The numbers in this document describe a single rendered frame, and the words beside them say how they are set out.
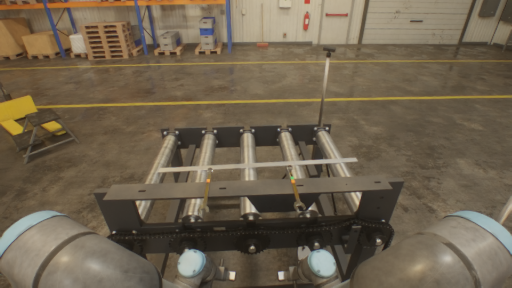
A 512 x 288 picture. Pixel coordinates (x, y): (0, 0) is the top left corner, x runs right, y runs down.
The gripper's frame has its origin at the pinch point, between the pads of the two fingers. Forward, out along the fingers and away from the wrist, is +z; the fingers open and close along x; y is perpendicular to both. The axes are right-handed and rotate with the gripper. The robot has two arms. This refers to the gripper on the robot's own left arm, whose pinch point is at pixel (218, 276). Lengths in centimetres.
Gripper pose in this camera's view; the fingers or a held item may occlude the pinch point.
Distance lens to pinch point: 131.9
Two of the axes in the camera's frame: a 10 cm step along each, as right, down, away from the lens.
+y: 1.1, -7.9, 6.0
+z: 1.7, 6.1, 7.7
